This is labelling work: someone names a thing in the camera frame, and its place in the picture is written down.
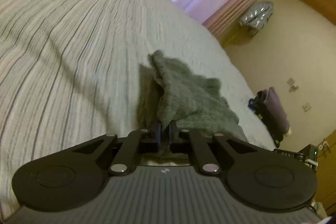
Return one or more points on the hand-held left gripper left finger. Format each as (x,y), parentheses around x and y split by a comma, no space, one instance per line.
(156,136)

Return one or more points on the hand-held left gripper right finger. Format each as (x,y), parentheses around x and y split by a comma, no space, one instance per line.
(173,136)

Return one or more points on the grey knit sweater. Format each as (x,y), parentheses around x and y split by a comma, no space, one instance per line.
(189,103)

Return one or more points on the dark bag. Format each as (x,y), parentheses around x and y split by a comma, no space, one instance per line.
(258,104)

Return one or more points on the purple folded cloth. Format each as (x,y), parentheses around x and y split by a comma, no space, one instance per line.
(277,111)

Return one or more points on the bed with striped grey cover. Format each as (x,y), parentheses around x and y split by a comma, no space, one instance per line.
(65,43)

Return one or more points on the black electronic device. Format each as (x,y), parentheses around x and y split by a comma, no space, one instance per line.
(302,157)

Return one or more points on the silver patterned bag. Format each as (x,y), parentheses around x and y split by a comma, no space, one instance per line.
(256,16)

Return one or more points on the wooden door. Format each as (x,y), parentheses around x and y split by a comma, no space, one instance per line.
(328,176)

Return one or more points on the wall socket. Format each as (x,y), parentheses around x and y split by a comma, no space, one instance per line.
(307,107)
(292,84)

